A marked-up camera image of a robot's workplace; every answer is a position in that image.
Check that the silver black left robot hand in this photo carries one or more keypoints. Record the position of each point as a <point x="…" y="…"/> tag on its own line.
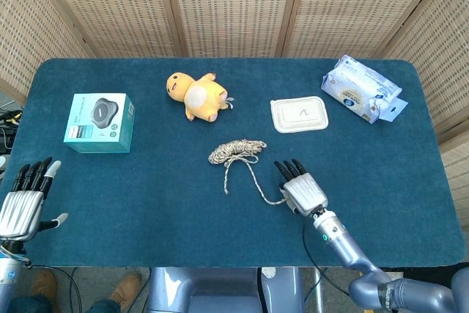
<point x="20" y="210"/>

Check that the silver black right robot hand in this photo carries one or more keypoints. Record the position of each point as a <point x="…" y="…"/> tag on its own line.
<point x="304" y="192"/>

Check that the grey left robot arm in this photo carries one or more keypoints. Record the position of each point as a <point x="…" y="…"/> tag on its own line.
<point x="9" y="280"/>

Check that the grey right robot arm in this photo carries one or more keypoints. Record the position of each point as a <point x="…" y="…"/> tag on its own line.
<point x="351" y="254"/>

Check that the brown leather shoe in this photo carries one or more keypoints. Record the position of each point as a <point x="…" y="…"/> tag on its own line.
<point x="44" y="285"/>
<point x="126" y="289"/>

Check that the beige plastic container lid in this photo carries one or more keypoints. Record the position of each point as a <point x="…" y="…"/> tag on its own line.
<point x="298" y="113"/>

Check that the blue jeans leg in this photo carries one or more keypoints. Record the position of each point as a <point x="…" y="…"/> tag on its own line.
<point x="104" y="307"/>
<point x="27" y="303"/>

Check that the teal product box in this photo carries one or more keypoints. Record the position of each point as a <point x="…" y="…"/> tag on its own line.
<point x="95" y="122"/>

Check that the white blue wet wipes pack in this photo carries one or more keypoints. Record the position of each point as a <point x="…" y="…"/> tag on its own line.
<point x="359" y="87"/>

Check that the dark teal table mat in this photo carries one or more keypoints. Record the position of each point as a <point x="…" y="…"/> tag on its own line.
<point x="146" y="199"/>

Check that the grey blue robot torso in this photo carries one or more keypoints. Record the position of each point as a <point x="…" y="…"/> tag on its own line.
<point x="220" y="291"/>

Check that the yellow plush toy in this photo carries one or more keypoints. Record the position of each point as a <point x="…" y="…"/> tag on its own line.
<point x="205" y="96"/>

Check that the woven bamboo folding screen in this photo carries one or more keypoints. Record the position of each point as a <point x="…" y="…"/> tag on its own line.
<point x="234" y="5"/>

